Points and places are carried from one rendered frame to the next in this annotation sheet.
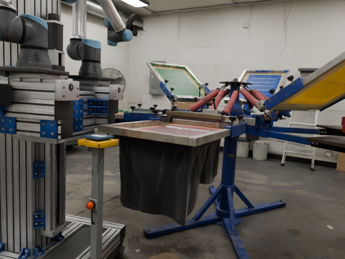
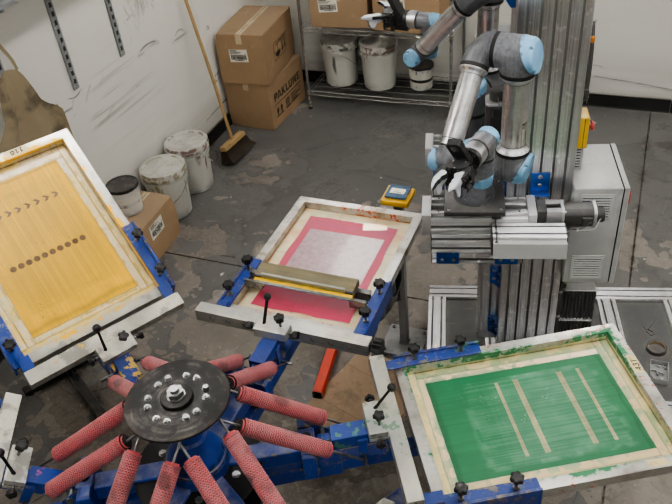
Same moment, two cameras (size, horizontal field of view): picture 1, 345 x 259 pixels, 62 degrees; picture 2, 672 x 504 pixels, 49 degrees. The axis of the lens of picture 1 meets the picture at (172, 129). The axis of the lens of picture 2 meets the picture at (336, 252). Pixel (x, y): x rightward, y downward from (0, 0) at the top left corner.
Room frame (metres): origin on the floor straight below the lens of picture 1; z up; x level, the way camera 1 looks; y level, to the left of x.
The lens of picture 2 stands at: (4.10, -0.16, 2.85)
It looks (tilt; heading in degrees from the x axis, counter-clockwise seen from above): 38 degrees down; 176
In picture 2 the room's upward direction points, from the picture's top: 6 degrees counter-clockwise
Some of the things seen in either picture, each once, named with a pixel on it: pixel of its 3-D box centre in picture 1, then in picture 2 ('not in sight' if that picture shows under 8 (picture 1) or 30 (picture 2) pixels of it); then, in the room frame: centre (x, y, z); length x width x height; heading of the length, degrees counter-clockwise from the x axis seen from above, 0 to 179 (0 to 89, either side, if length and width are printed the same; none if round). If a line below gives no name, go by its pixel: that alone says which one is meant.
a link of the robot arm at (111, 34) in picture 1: (114, 37); (477, 169); (2.12, 0.45, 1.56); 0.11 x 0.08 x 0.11; 51
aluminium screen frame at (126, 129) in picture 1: (179, 128); (328, 261); (1.74, -0.04, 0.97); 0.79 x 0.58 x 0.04; 151
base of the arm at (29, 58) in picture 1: (34, 58); (471, 120); (1.36, 0.66, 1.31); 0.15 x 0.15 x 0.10
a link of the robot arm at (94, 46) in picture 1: (90, 49); not in sight; (1.84, 0.54, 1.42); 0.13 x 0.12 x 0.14; 51
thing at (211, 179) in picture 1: (204, 173); not in sight; (1.59, -0.20, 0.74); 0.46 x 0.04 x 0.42; 151
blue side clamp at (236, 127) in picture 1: (235, 129); (241, 286); (1.81, -0.40, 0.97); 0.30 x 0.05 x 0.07; 151
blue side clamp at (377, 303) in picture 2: (161, 121); (373, 312); (2.08, 0.09, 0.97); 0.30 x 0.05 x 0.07; 151
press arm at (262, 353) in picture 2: not in sight; (267, 349); (2.23, -0.31, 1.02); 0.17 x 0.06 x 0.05; 151
